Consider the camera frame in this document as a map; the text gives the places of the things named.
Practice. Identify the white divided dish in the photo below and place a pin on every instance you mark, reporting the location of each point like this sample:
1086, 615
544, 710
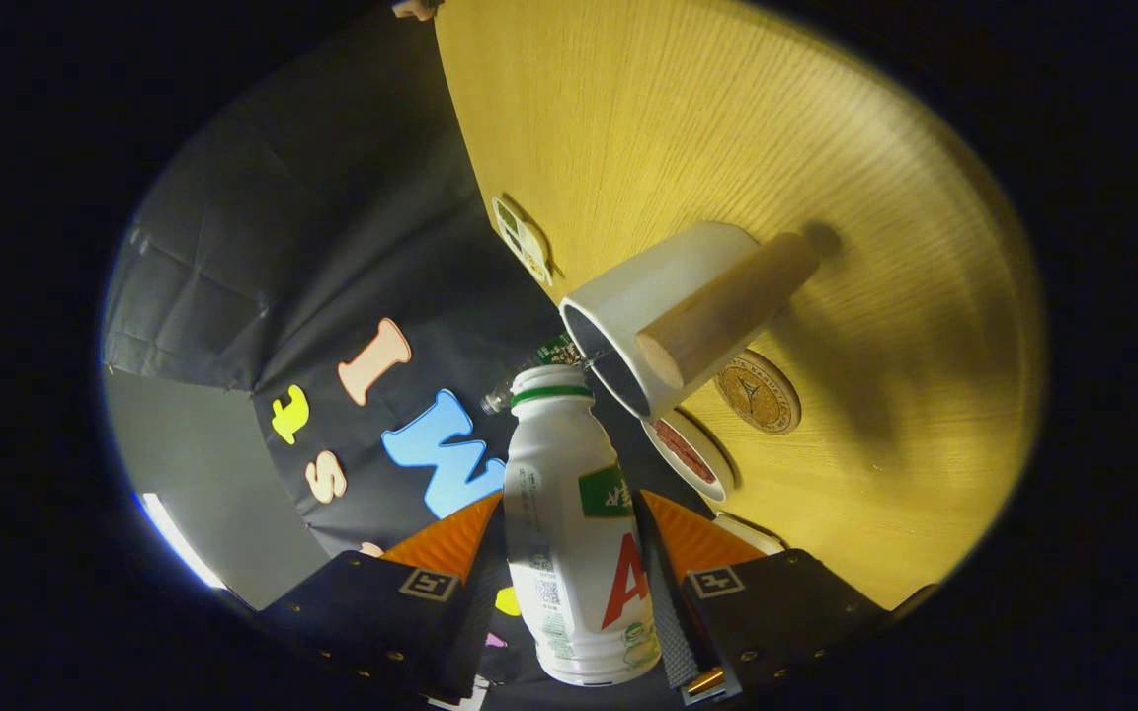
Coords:
525, 242

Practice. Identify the pile of yellow soybeans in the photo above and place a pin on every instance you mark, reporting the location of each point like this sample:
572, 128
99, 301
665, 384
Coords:
535, 262

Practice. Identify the clear plastic water bottle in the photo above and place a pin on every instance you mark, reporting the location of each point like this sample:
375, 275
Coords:
554, 351

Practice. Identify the round white plate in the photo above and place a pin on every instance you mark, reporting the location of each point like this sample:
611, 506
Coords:
712, 464

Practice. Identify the white juice bottle green label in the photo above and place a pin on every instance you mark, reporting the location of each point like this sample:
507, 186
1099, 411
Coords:
569, 553

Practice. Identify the round cork coaster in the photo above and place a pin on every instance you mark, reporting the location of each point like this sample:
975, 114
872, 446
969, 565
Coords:
762, 395

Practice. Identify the pile of green mung beans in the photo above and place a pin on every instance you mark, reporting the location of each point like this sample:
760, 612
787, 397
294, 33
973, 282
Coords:
507, 215

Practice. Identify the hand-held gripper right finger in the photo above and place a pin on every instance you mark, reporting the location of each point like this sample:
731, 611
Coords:
666, 612

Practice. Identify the wooden table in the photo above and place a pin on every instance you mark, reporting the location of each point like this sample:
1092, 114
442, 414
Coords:
628, 99

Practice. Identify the cream white toaster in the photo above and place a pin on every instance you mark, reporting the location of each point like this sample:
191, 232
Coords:
752, 533

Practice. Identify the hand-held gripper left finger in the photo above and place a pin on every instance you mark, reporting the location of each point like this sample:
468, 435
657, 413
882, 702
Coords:
470, 612

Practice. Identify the black backdrop cloth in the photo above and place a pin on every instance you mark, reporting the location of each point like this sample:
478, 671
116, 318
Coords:
332, 197

